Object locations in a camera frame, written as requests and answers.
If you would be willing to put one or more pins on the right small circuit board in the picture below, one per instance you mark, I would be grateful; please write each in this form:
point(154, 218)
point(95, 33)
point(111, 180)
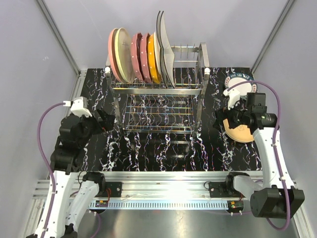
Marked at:
point(236, 205)

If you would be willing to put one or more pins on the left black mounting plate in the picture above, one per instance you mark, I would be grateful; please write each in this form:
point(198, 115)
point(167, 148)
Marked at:
point(114, 189)

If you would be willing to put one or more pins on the left small circuit board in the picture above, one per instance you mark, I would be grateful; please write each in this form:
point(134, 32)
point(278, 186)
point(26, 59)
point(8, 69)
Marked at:
point(101, 203)

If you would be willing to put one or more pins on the beige tan round plate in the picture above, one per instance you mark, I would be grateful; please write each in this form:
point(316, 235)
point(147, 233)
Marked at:
point(240, 134)

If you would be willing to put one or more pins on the aluminium frame post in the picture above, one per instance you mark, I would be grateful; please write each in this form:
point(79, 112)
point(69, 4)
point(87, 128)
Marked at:
point(280, 20)
point(58, 36)

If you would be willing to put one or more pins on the stainless steel dish rack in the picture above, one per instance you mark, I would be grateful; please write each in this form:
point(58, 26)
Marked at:
point(156, 108)

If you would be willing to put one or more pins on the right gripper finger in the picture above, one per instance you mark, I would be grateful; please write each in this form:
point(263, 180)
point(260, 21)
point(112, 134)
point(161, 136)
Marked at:
point(220, 114)
point(219, 127)

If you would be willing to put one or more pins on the small circuit board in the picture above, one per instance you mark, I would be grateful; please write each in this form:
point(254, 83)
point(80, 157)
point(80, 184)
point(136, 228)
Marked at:
point(101, 203)
point(236, 205)

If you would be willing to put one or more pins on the left aluminium frame post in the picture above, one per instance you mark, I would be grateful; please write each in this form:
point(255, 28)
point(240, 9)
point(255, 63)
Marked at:
point(58, 36)

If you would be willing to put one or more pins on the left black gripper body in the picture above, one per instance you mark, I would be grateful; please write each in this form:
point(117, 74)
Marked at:
point(92, 126)

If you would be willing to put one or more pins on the white plate behind yellow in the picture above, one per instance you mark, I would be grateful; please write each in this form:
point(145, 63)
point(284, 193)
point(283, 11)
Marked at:
point(157, 52)

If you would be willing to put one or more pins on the right aluminium frame post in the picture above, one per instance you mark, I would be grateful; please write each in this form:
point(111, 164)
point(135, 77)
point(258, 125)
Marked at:
point(280, 20)

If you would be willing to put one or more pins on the pink dotted plate right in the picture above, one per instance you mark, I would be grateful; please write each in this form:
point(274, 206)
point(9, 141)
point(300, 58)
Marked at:
point(144, 58)

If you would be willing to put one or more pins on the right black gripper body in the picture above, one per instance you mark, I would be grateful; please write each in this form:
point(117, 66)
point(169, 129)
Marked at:
point(236, 117)

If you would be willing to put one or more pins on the black mounting plate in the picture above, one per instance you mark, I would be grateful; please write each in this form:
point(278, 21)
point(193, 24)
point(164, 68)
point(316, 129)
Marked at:
point(222, 190)
point(114, 189)

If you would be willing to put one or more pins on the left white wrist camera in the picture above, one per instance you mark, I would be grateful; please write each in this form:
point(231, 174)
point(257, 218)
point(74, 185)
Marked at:
point(79, 107)

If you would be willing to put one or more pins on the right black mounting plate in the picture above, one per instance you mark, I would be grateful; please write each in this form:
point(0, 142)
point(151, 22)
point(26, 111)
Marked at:
point(222, 190)

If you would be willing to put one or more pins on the pink dotted plate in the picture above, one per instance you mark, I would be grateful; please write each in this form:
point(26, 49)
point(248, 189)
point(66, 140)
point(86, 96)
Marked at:
point(135, 56)
point(144, 58)

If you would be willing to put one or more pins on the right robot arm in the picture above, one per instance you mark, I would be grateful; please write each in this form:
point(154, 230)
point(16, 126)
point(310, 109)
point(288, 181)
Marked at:
point(277, 197)

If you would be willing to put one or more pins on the pink dotted plate left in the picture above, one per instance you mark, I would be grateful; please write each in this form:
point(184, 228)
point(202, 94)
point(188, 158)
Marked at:
point(135, 56)

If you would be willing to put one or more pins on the cream round plate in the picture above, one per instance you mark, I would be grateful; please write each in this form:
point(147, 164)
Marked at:
point(122, 46)

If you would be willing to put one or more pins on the pink round plate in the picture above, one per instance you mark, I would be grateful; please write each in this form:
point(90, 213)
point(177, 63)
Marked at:
point(111, 53)

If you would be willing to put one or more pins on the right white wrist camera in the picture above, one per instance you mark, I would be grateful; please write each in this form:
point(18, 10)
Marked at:
point(233, 97)

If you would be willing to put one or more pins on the yellow dotted plate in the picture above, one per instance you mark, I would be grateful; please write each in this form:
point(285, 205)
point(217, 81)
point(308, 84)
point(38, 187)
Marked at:
point(155, 76)

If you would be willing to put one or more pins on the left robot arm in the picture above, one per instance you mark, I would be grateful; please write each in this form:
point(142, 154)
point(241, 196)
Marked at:
point(61, 217)

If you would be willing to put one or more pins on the square black-rimmed plate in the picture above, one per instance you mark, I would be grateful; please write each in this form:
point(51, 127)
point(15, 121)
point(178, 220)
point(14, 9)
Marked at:
point(162, 67)
point(168, 53)

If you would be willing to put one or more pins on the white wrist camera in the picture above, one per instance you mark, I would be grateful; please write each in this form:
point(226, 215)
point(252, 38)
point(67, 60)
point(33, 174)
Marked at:
point(79, 107)
point(233, 97)

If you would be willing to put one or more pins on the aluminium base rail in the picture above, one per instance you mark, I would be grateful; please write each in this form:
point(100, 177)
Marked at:
point(162, 191)

